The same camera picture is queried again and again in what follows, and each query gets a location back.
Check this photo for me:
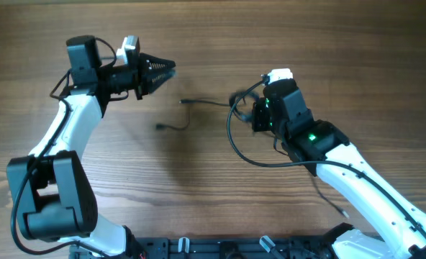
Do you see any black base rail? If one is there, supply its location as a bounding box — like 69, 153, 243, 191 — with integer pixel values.
136, 236, 337, 259

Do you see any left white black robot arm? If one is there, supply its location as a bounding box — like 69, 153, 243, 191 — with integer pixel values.
6, 35, 176, 258

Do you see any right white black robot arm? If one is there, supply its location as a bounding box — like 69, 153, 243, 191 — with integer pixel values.
252, 78, 426, 258

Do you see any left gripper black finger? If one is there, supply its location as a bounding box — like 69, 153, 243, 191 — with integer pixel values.
148, 69, 176, 94
140, 53, 176, 71

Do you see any thin black cable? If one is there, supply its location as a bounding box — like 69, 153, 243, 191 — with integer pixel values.
309, 175, 350, 219

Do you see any black micro usb cable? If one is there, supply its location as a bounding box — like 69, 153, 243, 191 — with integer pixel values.
155, 99, 232, 132

